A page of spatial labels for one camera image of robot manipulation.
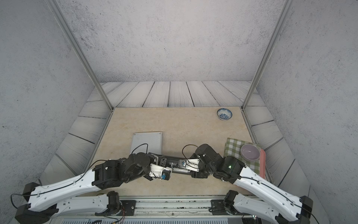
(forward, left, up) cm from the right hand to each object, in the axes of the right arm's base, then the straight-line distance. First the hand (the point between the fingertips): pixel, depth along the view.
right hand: (192, 163), depth 71 cm
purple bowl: (+14, -38, -17) cm, 44 cm away
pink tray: (+9, -45, -19) cm, 50 cm away
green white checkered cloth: (+19, -28, -18) cm, 38 cm away
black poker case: (0, +12, +3) cm, 12 cm away
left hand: (-1, +14, +6) cm, 15 cm away
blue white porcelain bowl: (+49, -27, -17) cm, 58 cm away
